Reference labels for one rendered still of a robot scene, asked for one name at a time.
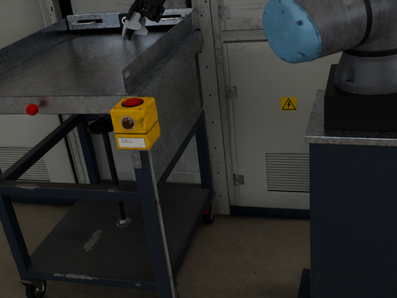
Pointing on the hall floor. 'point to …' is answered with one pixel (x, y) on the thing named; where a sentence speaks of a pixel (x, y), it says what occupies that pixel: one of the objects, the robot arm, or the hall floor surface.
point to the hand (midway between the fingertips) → (126, 34)
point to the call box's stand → (153, 222)
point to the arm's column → (353, 220)
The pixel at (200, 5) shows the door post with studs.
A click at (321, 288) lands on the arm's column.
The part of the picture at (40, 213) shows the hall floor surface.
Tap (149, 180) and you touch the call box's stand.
